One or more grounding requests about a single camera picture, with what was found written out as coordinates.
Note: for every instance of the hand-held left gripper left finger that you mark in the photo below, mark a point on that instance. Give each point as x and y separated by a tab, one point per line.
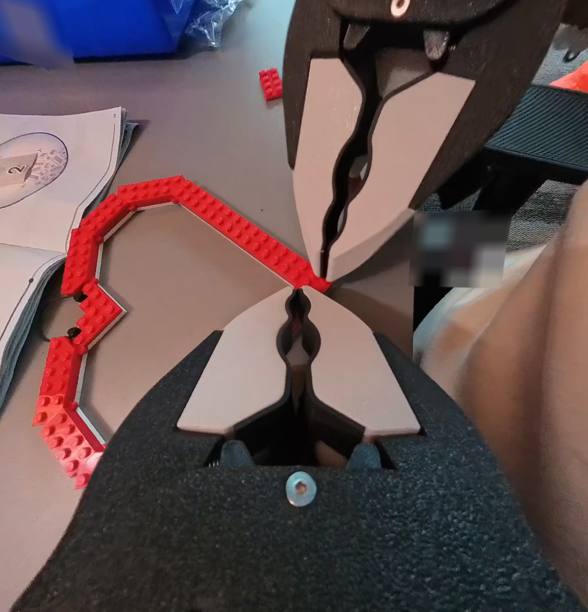
241	368

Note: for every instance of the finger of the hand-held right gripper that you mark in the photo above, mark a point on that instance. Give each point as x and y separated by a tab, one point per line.
418	134
322	124

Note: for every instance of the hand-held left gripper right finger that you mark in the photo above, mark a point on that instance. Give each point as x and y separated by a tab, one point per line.
361	373

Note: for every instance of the red brick plate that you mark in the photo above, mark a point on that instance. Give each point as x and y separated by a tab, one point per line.
270	85

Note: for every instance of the red brick heart frame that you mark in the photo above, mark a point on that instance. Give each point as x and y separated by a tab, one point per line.
236	229

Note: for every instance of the orange object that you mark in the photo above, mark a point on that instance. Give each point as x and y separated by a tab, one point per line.
578	76

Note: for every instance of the person's lap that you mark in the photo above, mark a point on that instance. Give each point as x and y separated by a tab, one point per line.
514	382

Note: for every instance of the clear plastic bag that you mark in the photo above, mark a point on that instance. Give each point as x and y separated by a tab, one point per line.
208	19

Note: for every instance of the blue plastic bin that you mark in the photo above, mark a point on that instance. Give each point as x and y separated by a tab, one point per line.
122	24

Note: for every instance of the open instruction booklet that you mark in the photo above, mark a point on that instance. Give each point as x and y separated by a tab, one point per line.
26	229

